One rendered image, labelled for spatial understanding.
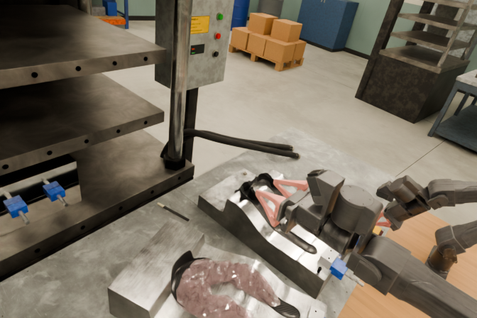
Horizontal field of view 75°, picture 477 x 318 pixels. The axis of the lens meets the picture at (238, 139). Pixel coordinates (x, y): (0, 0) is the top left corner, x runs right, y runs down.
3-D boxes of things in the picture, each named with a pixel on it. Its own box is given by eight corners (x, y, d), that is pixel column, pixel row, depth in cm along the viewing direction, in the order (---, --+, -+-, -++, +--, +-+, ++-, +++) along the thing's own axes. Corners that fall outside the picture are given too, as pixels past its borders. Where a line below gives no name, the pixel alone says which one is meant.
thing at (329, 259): (363, 285, 89) (370, 274, 86) (357, 297, 85) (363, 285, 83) (322, 258, 95) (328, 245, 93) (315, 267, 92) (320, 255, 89)
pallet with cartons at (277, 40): (302, 65, 592) (313, 25, 554) (278, 72, 535) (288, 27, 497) (253, 47, 652) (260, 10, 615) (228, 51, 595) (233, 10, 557)
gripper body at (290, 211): (284, 204, 59) (317, 227, 55) (311, 184, 66) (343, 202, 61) (277, 229, 62) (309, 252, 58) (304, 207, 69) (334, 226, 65)
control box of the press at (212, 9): (206, 233, 207) (240, -5, 133) (171, 259, 186) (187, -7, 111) (184, 215, 218) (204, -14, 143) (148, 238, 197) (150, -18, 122)
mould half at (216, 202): (350, 250, 108) (363, 222, 101) (315, 299, 90) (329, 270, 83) (241, 179, 133) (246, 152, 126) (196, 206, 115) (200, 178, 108)
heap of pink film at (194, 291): (283, 294, 83) (289, 276, 79) (261, 360, 69) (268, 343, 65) (199, 254, 90) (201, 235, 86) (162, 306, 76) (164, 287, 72)
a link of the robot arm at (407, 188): (389, 196, 98) (422, 176, 91) (388, 182, 105) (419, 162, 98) (416, 221, 98) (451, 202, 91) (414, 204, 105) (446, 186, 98)
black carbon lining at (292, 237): (333, 235, 103) (342, 214, 99) (310, 263, 92) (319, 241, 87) (252, 182, 121) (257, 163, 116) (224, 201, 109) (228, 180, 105)
